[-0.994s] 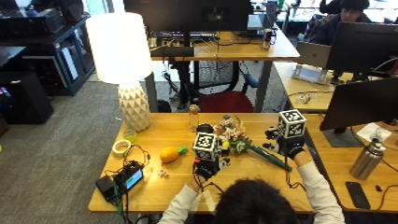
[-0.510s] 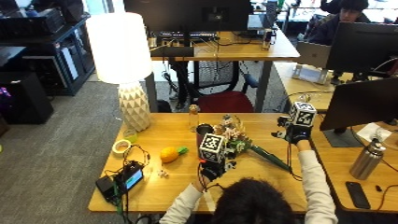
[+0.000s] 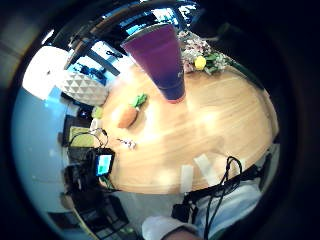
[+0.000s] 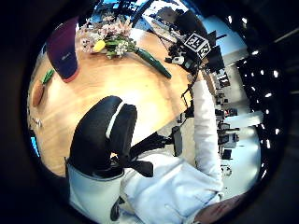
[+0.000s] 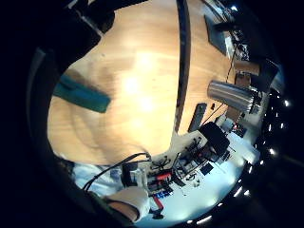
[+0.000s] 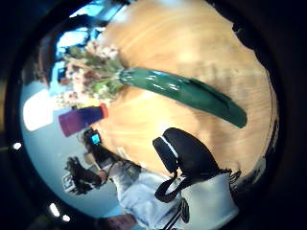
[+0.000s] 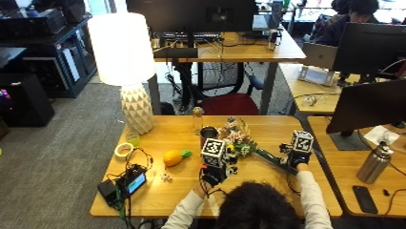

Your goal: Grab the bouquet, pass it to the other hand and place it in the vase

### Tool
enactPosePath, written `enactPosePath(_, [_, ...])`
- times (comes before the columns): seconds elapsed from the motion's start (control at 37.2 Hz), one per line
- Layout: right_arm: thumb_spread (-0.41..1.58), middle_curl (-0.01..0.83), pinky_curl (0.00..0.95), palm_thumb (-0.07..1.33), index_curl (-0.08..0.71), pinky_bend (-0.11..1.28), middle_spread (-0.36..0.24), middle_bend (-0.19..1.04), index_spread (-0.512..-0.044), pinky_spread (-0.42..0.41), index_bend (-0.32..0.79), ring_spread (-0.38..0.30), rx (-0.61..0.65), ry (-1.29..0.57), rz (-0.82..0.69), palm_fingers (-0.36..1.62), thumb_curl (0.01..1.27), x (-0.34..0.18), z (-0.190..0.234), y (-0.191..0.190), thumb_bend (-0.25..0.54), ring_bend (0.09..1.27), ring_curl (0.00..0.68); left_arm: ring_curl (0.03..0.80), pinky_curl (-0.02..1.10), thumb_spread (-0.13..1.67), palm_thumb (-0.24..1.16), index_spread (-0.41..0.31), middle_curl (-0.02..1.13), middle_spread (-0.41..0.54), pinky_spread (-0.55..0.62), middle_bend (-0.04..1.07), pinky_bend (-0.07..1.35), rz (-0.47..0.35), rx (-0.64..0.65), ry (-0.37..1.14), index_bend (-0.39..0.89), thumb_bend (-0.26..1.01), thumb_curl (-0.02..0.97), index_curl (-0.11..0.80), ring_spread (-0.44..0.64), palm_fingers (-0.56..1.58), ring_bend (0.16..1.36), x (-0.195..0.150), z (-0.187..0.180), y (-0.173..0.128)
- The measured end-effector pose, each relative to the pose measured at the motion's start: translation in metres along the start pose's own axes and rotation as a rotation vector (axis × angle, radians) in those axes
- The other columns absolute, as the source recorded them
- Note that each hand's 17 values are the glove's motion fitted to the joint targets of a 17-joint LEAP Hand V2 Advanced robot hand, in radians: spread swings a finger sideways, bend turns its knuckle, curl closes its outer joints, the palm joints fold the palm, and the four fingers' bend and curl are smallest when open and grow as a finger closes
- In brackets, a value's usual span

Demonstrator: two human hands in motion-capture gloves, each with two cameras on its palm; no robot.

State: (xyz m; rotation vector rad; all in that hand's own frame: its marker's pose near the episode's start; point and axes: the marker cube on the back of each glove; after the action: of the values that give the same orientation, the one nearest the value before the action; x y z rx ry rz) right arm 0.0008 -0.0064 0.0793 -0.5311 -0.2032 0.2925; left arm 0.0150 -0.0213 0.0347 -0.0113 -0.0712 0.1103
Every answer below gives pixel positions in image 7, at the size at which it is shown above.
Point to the person's right hand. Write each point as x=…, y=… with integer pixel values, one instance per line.
x=296, y=156

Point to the person's left hand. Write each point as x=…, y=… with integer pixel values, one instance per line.
x=215, y=173

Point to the artificial flower bouquet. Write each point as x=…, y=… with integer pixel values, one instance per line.
x=243, y=141

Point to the right glove marker cube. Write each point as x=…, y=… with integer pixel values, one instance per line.
x=303, y=141

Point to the glove marker cube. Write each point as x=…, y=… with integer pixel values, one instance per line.
x=303, y=141
x=214, y=152

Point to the left glove marker cube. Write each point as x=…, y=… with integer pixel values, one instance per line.
x=214, y=152

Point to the orange toy fruit green leaves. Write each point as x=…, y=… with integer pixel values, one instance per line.
x=176, y=157

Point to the small white toy figure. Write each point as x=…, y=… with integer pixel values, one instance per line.
x=167, y=177

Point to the dark red metal cup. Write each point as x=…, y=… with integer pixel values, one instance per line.
x=208, y=135

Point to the person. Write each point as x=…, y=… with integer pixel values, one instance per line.
x=258, y=206
x=349, y=20

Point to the clear glass bottle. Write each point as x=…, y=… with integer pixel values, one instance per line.
x=198, y=120

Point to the stainless steel water bottle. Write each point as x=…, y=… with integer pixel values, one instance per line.
x=375, y=163

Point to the black device with lit screen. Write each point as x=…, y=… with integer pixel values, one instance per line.
x=135, y=182

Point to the white paper sheet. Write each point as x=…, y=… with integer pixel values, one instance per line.
x=381, y=135

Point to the black smartphone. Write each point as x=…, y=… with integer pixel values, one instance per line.
x=365, y=199

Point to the red office chair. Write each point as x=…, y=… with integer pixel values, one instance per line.
x=231, y=103

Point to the roll of white tape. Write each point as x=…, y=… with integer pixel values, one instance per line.
x=123, y=151

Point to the large black monitor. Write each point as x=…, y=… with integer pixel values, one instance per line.
x=372, y=106

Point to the grey laptop stand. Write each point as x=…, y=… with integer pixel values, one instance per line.
x=316, y=75

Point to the black power box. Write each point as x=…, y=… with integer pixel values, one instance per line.
x=110, y=191

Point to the silver laptop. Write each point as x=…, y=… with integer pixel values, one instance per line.
x=320, y=55

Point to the black monitor with stand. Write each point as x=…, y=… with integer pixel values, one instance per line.
x=372, y=51

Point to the white table lamp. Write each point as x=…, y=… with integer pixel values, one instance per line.
x=125, y=68

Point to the black monitor back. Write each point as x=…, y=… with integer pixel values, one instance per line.
x=192, y=16

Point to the black cabinet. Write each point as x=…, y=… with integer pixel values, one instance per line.
x=26, y=100

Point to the black shelving unit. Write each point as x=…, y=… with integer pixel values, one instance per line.
x=55, y=54

